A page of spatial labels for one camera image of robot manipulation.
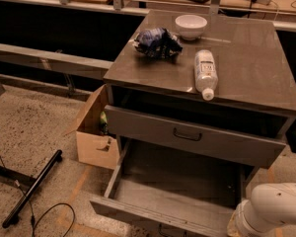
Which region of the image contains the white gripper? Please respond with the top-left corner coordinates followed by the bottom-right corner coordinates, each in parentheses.
top-left (227, 199), bottom-right (269, 237)

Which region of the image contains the grey metal drawer cabinet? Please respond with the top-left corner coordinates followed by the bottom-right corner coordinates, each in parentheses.
top-left (103, 9), bottom-right (296, 196)

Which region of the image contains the black floor cable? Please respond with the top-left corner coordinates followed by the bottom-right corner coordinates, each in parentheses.
top-left (0, 145), bottom-right (77, 237)

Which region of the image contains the green item in box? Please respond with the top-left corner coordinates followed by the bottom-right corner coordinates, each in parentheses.
top-left (100, 112), bottom-right (109, 135)

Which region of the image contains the white ceramic bowl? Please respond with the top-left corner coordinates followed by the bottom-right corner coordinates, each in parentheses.
top-left (175, 15), bottom-right (207, 40)

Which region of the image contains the open cardboard box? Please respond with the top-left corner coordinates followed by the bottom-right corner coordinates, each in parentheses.
top-left (64, 86), bottom-right (119, 169)

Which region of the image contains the grey drawer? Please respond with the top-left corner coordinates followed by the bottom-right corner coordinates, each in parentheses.
top-left (104, 104), bottom-right (287, 170)
top-left (91, 139), bottom-right (252, 237)

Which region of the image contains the grey metal rail beam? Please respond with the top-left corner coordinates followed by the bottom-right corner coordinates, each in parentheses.
top-left (0, 43), bottom-right (112, 80)

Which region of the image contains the crumpled blue chip bag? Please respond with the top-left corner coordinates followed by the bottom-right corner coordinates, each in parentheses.
top-left (133, 28), bottom-right (183, 59)

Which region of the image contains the clear plastic water bottle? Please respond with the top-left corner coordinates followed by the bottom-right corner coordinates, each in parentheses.
top-left (194, 49), bottom-right (218, 101)

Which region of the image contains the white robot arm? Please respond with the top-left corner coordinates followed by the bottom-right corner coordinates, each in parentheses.
top-left (227, 183), bottom-right (296, 237)

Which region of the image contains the black stand leg bar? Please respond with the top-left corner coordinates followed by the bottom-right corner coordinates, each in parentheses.
top-left (2, 150), bottom-right (62, 228)

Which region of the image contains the grey top drawer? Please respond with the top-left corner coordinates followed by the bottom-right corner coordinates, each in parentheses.
top-left (104, 104), bottom-right (287, 170)

